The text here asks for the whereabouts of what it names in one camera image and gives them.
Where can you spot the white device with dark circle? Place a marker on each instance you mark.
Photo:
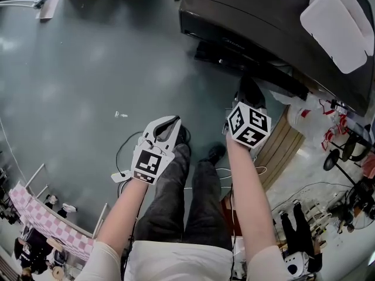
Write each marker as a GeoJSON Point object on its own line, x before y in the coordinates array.
{"type": "Point", "coordinates": [297, 263]}

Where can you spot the person's right forearm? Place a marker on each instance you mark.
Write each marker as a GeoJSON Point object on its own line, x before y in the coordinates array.
{"type": "Point", "coordinates": [249, 192]}

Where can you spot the pile of clear red-print bags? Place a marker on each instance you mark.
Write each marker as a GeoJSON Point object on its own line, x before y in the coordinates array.
{"type": "Point", "coordinates": [316, 119]}

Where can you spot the person's white shirt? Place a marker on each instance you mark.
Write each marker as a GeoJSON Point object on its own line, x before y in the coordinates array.
{"type": "Point", "coordinates": [181, 262]}

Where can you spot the pink fabric bundle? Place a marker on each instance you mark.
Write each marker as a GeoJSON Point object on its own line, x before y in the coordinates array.
{"type": "Point", "coordinates": [369, 161]}

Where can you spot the person's left forearm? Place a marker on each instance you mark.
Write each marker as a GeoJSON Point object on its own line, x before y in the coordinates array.
{"type": "Point", "coordinates": [123, 215]}

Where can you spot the pink checkered cloth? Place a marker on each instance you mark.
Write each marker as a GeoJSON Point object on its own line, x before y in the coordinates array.
{"type": "Point", "coordinates": [49, 221]}

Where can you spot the white foam food container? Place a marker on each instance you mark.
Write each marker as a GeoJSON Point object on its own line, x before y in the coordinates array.
{"type": "Point", "coordinates": [337, 31]}

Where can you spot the wooden plank pallet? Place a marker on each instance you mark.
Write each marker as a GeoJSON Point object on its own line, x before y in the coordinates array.
{"type": "Point", "coordinates": [281, 145]}

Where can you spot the person's left black shoe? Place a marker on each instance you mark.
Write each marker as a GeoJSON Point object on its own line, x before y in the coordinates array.
{"type": "Point", "coordinates": [184, 136]}

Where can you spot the person's right black shoe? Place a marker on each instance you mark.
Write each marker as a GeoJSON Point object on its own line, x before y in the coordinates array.
{"type": "Point", "coordinates": [215, 154]}

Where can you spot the white metal frame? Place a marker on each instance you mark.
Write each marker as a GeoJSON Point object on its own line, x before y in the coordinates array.
{"type": "Point", "coordinates": [38, 177]}

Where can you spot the person's black shoe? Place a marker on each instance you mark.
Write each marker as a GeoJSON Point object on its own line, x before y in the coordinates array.
{"type": "Point", "coordinates": [184, 136]}
{"type": "Point", "coordinates": [215, 154]}

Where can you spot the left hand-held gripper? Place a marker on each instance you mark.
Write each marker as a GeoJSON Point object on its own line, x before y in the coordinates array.
{"type": "Point", "coordinates": [149, 164]}

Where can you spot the white sneaker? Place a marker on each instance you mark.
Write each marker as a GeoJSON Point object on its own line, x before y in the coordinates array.
{"type": "Point", "coordinates": [70, 207]}
{"type": "Point", "coordinates": [52, 199]}

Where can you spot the white flat mop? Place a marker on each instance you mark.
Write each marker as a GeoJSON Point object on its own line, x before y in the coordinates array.
{"type": "Point", "coordinates": [44, 6]}

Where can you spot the small white litter scrap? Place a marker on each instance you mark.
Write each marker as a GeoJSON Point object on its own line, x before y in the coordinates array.
{"type": "Point", "coordinates": [120, 114]}

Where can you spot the black stool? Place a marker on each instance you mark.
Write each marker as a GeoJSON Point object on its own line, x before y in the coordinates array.
{"type": "Point", "coordinates": [345, 154]}

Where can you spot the white power strip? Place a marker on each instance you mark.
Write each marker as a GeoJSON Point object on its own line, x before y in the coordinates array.
{"type": "Point", "coordinates": [120, 176]}

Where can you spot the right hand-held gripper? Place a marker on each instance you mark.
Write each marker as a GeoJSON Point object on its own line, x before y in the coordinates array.
{"type": "Point", "coordinates": [249, 124]}

